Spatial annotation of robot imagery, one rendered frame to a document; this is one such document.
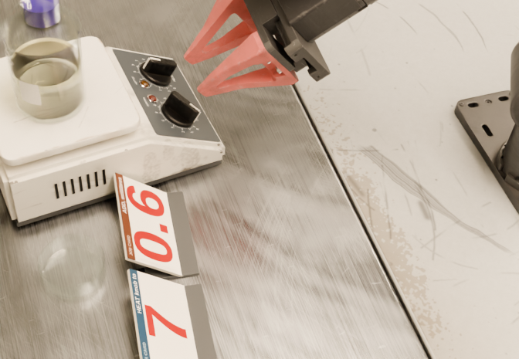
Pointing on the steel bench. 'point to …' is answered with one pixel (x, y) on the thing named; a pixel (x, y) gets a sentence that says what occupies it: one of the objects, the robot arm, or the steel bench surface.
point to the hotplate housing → (101, 167)
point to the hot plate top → (69, 128)
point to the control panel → (200, 129)
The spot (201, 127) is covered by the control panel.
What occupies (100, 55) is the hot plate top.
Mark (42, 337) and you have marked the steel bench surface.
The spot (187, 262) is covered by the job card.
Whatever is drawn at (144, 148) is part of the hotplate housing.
